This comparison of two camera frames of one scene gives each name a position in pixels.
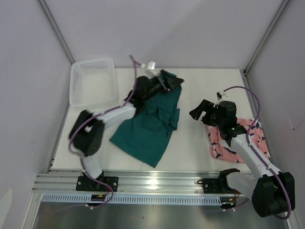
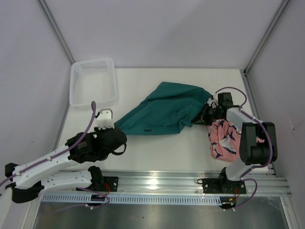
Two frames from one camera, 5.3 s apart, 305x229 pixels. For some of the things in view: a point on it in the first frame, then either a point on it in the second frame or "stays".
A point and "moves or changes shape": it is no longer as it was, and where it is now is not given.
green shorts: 144,136 moves or changes shape
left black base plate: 87,183 stays
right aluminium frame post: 278,17 stays
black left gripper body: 157,87 -> 97,132
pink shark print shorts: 221,149 stays
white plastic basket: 93,83 stays
